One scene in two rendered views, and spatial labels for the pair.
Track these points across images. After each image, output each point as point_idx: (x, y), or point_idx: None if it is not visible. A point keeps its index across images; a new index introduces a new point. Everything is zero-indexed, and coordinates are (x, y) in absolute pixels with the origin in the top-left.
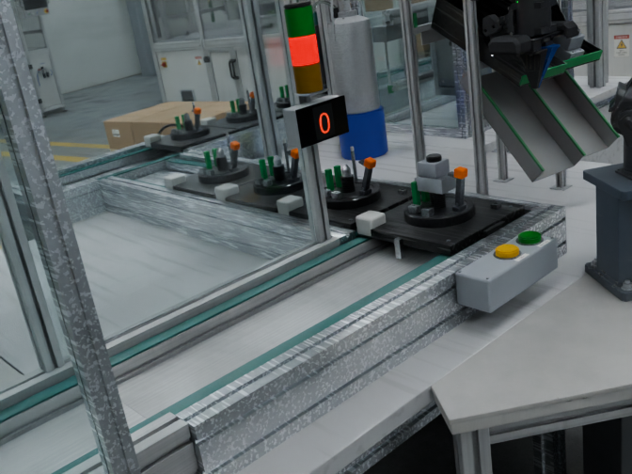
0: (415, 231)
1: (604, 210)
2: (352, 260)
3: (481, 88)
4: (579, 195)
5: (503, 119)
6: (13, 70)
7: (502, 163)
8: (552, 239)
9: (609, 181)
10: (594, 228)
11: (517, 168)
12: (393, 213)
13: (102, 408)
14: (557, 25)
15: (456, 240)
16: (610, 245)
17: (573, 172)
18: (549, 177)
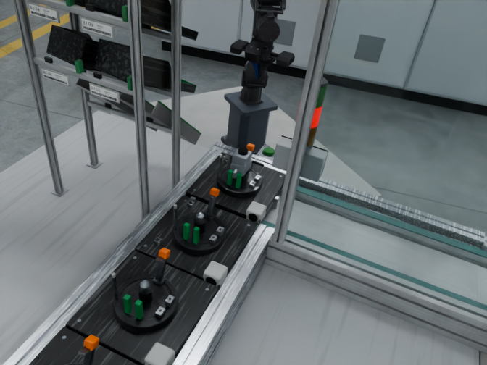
0: (268, 190)
1: (256, 122)
2: None
3: (169, 108)
4: (115, 157)
5: (182, 119)
6: None
7: (61, 178)
8: (265, 146)
9: (262, 107)
10: None
11: (30, 185)
12: (234, 204)
13: None
14: (247, 43)
15: (279, 173)
16: (259, 135)
17: (59, 158)
18: (65, 169)
